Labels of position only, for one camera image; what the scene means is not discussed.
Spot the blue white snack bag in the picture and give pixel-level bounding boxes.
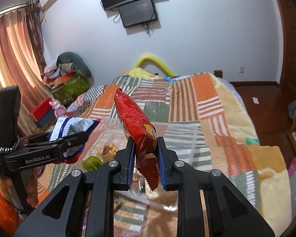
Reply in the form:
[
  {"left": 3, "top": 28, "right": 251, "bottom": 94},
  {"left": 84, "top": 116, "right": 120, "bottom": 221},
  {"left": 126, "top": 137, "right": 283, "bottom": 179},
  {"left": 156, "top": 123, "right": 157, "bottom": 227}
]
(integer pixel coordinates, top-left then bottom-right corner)
[{"left": 47, "top": 117, "right": 100, "bottom": 164}]

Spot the clear plastic storage bin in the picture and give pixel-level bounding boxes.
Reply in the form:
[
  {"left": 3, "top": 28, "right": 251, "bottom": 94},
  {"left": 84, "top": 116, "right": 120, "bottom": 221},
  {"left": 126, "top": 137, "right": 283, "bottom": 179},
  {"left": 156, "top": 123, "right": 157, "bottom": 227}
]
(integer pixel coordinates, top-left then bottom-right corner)
[{"left": 80, "top": 117, "right": 204, "bottom": 212}]

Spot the red snack bag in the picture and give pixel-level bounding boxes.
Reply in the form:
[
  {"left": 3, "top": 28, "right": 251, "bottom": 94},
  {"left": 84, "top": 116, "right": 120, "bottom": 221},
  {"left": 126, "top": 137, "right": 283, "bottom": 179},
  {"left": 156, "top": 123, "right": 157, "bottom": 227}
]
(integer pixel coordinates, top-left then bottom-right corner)
[{"left": 114, "top": 88, "right": 160, "bottom": 190}]

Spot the beige cake block package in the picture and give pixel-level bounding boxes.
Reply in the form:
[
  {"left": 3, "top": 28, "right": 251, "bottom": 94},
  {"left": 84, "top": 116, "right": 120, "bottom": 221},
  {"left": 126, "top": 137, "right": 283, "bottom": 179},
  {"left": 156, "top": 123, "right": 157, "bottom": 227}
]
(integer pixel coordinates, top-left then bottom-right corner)
[{"left": 145, "top": 182, "right": 177, "bottom": 203}]

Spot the orange sleeve forearm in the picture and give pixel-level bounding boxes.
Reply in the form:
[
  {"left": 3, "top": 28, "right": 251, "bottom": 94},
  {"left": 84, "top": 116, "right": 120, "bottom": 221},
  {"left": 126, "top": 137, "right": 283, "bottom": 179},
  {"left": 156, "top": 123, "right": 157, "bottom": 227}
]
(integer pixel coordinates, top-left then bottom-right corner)
[{"left": 0, "top": 192, "right": 23, "bottom": 236}]

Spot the left human hand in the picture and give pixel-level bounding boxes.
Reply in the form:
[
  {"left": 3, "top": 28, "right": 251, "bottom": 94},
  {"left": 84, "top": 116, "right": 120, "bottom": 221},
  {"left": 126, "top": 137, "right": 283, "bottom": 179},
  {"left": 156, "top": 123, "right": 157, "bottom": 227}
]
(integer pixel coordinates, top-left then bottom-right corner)
[{"left": 0, "top": 170, "right": 39, "bottom": 208}]

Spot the pink plush toy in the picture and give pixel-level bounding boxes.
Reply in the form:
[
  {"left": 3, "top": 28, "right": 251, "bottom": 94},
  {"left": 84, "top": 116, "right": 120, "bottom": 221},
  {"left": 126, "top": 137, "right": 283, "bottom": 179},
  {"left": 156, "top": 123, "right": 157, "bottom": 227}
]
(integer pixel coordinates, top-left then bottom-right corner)
[{"left": 49, "top": 99, "right": 66, "bottom": 118}]

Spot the red shoe box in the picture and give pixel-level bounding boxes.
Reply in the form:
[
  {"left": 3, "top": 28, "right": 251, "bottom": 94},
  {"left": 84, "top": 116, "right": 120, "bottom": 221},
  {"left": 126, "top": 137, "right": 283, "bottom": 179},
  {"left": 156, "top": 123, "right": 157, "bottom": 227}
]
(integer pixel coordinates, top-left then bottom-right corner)
[{"left": 29, "top": 97, "right": 52, "bottom": 121}]

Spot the orange striped curtain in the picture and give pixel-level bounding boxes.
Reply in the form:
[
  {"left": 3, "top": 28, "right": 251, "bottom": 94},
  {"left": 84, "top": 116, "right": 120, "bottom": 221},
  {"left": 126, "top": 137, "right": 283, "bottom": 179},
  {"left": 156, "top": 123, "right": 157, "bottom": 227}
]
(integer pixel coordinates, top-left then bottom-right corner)
[{"left": 0, "top": 8, "right": 50, "bottom": 136}]

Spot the patchwork bed blanket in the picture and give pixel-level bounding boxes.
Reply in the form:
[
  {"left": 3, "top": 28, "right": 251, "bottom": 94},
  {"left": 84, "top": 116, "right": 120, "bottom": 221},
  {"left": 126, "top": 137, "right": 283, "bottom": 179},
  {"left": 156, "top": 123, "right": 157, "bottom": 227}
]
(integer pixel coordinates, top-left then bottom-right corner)
[{"left": 36, "top": 67, "right": 293, "bottom": 237}]

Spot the yellow foam tube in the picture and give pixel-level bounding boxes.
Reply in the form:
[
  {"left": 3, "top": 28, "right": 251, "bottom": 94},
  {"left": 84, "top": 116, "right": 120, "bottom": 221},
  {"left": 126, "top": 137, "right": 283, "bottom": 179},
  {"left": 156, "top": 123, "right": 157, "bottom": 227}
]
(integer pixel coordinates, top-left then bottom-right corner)
[{"left": 134, "top": 54, "right": 175, "bottom": 77}]

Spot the dark brown side curtain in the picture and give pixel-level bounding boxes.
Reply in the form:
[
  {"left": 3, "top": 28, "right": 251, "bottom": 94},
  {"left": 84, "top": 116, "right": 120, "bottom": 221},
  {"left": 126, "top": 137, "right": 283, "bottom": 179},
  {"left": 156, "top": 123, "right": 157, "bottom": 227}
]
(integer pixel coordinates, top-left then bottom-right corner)
[{"left": 25, "top": 0, "right": 46, "bottom": 74}]

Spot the small black wall monitor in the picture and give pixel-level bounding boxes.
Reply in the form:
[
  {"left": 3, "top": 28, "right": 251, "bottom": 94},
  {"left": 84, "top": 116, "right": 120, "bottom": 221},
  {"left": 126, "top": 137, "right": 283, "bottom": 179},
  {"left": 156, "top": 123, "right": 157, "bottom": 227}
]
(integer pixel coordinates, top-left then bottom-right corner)
[{"left": 118, "top": 0, "right": 157, "bottom": 28}]

